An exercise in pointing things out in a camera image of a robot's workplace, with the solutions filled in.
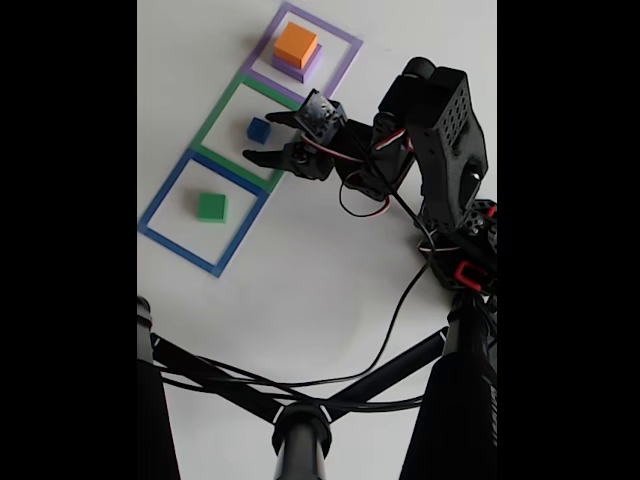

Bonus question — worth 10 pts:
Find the small blue cube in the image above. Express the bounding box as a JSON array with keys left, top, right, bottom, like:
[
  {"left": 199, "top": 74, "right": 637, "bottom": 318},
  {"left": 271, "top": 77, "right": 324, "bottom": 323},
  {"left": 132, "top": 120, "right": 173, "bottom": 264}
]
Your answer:
[{"left": 246, "top": 117, "right": 272, "bottom": 145}]

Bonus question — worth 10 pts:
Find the green block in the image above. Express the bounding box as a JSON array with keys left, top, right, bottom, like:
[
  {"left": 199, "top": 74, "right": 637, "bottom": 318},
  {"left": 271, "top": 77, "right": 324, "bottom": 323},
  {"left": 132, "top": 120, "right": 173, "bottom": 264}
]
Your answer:
[{"left": 196, "top": 192, "right": 229, "bottom": 224}]

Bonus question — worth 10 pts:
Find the purple block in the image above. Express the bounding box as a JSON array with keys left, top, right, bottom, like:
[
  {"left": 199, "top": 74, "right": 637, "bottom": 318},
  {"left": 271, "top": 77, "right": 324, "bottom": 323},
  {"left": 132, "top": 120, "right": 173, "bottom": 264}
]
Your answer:
[{"left": 271, "top": 44, "right": 325, "bottom": 85}]

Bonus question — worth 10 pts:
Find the orange block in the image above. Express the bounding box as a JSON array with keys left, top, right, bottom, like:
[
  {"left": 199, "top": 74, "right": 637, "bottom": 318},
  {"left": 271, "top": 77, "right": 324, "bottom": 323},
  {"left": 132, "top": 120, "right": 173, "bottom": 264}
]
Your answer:
[{"left": 273, "top": 20, "right": 320, "bottom": 70}]

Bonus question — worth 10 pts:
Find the red clamp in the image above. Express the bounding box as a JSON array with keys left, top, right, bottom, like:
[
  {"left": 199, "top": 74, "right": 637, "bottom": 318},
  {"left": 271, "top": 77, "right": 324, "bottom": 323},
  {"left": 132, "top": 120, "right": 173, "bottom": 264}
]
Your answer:
[{"left": 454, "top": 260, "right": 489, "bottom": 291}]

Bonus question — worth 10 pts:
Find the black tripod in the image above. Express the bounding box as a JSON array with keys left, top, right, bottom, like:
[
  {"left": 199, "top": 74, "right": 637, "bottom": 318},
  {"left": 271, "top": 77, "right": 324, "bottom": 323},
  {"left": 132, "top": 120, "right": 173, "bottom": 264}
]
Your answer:
[{"left": 137, "top": 294, "right": 498, "bottom": 480}]

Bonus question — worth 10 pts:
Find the purple square frame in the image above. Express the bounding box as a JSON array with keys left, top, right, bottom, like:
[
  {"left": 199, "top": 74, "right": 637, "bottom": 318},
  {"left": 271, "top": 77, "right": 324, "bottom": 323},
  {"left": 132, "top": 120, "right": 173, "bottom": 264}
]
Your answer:
[{"left": 241, "top": 1, "right": 364, "bottom": 112}]

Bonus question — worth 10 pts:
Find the dark gripper camera box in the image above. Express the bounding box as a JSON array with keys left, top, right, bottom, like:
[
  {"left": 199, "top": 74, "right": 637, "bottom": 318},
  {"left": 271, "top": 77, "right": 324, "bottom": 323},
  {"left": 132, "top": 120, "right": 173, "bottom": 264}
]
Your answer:
[{"left": 293, "top": 88, "right": 348, "bottom": 149}]

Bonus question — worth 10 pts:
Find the green square frame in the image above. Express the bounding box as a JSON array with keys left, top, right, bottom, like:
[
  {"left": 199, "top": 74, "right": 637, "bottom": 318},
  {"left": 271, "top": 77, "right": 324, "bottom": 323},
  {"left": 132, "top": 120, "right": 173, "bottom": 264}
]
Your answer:
[{"left": 192, "top": 73, "right": 317, "bottom": 195}]

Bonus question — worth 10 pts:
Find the blue square frame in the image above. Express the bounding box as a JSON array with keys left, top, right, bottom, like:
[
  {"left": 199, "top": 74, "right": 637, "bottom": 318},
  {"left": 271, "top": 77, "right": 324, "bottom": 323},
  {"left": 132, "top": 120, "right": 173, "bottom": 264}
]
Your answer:
[{"left": 138, "top": 148, "right": 271, "bottom": 279}]

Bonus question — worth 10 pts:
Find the thin black cable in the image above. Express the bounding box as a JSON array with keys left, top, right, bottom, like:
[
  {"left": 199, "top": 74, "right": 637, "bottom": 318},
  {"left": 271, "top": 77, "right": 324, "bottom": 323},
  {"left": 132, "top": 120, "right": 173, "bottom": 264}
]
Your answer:
[{"left": 159, "top": 352, "right": 429, "bottom": 414}]

